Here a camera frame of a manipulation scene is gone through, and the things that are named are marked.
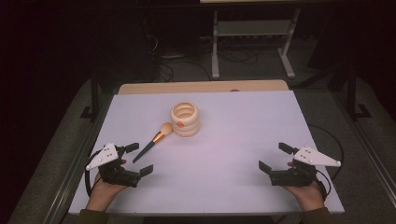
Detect person's right hand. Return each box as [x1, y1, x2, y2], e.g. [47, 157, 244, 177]
[283, 181, 328, 213]

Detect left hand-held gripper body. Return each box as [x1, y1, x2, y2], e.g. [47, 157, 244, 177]
[85, 142, 142, 189]

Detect white metal stand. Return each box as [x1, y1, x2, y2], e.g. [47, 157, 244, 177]
[210, 8, 302, 79]

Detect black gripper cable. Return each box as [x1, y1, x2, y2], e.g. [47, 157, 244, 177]
[84, 150, 101, 198]
[307, 123, 345, 201]

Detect person's left hand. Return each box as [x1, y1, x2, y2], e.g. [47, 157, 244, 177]
[89, 172, 129, 207]

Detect metal rail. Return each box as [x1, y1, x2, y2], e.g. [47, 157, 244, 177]
[43, 92, 114, 224]
[330, 90, 396, 200]

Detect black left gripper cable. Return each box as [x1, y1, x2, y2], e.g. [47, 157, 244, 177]
[84, 150, 101, 198]

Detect white board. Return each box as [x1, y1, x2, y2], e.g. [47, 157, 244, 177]
[68, 91, 346, 216]

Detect black floor cables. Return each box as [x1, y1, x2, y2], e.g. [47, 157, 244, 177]
[148, 34, 260, 82]

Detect cream ribbed brush holder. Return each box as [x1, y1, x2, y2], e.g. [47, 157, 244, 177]
[169, 101, 201, 138]

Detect black metal stand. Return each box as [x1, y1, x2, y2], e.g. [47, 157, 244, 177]
[346, 66, 373, 120]
[79, 71, 101, 122]

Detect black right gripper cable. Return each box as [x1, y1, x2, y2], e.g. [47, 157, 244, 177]
[307, 123, 345, 201]

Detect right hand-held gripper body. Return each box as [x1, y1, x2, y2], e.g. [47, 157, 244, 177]
[269, 145, 343, 188]

